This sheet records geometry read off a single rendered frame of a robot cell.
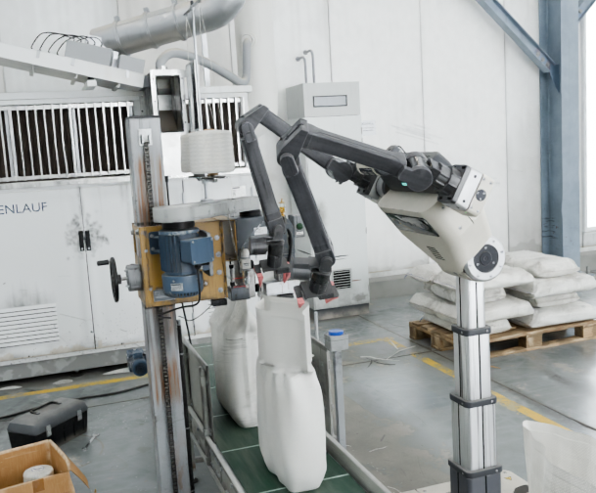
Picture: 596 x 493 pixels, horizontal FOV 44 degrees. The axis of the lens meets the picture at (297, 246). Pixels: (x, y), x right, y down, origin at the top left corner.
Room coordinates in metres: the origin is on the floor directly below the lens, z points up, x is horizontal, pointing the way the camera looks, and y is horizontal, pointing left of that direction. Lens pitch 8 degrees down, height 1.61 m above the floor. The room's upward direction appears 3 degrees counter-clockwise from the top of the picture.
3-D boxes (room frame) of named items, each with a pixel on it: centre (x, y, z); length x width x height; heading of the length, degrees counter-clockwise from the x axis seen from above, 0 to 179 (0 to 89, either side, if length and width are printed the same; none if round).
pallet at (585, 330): (5.72, -1.58, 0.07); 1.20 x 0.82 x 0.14; 111
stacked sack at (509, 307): (5.42, -1.37, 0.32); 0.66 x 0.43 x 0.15; 111
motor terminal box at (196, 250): (2.64, 0.36, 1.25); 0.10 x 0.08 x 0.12; 134
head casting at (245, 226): (3.09, 0.17, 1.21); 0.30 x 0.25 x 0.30; 19
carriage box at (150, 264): (2.95, 0.49, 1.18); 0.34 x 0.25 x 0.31; 109
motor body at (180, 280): (2.72, 0.44, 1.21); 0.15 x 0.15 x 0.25
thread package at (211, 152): (2.77, 0.30, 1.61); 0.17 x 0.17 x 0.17
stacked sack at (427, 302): (5.80, -1.24, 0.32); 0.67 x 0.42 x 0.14; 113
